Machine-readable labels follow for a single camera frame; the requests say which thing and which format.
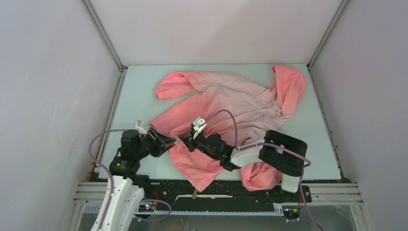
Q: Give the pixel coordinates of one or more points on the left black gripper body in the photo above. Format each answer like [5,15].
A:
[155,147]

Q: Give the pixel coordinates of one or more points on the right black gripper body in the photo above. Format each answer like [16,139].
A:
[200,143]

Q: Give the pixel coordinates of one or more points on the pink zip-up hooded jacket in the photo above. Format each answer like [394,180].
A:
[255,108]

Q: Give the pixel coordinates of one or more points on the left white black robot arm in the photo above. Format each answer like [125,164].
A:
[126,188]

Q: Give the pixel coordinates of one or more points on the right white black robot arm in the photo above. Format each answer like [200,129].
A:
[275,159]

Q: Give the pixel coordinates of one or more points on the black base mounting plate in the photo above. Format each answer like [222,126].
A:
[225,205]

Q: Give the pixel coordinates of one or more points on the left circuit board with LEDs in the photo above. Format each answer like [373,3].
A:
[148,208]

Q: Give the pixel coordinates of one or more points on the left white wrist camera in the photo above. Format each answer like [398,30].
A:
[139,126]

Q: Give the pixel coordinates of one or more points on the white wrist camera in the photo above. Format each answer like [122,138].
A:
[139,126]
[197,126]

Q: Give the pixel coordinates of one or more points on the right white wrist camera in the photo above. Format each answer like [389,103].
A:
[197,126]

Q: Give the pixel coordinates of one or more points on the aluminium frame rail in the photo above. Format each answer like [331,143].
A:
[171,190]

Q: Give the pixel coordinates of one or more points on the right circuit board with wires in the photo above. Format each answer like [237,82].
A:
[291,213]

